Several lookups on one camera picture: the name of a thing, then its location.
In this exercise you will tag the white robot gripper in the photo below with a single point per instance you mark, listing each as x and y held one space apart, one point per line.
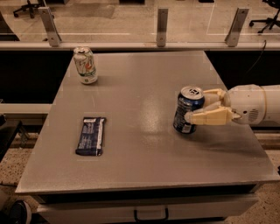
247 103

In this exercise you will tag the blue pepsi can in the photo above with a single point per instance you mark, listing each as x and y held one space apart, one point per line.
190 98

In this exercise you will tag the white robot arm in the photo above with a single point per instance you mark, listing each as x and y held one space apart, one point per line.
272 96

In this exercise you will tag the white green soda can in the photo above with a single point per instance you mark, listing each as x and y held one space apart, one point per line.
85 64

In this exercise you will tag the white table drawer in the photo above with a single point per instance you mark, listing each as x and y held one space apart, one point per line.
121 211

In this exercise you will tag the black office chair right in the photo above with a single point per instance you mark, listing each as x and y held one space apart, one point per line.
269 22

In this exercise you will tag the black office chair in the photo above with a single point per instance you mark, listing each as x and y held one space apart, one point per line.
31 7
269 22

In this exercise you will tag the dark blue snack bar wrapper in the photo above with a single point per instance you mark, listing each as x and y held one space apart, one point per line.
90 142

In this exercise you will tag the black side table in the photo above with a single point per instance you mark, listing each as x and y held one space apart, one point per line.
8 131

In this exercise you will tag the black office chair left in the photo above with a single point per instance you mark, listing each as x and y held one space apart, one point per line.
31 7

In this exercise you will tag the dark round object on floor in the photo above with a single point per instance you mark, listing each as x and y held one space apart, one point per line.
20 213

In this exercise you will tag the right metal rail bracket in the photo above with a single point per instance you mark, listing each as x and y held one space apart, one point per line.
233 35

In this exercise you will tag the metal rail bracket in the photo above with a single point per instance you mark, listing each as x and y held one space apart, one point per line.
50 27
162 17
233 35

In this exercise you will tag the middle metal rail bracket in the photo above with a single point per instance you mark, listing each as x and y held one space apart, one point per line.
162 17

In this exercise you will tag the black drawer handle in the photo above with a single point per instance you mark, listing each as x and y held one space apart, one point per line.
144 218

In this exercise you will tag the left metal rail bracket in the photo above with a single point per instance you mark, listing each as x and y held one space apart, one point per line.
50 27

